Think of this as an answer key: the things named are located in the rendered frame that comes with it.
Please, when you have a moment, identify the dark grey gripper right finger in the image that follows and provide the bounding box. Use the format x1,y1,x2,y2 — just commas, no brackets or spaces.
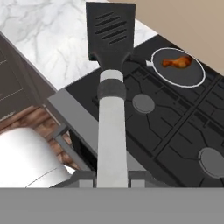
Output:
127,170,173,188

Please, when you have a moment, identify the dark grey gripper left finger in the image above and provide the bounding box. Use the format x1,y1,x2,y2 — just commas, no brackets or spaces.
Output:
52,170,98,188

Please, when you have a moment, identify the black spatula with white handle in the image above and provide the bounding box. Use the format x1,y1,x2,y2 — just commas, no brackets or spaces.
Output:
85,1,137,188

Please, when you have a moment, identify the brown chicken drumstick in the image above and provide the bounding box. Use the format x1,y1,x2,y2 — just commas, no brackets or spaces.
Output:
161,55,193,70

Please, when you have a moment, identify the white rounded object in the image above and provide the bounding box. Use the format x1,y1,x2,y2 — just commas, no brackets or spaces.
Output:
0,126,72,188

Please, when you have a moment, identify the black and grey stove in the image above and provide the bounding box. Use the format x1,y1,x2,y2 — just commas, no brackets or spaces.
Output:
46,34,224,188

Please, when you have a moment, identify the dark pan with white rim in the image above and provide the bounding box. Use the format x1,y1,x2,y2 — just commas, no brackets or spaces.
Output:
144,46,207,88

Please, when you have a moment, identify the dark brown cupboard run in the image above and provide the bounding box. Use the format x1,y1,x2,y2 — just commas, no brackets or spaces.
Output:
0,31,58,123

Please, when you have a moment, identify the grey oven door handle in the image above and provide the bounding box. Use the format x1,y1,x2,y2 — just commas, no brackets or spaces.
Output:
52,123,92,172

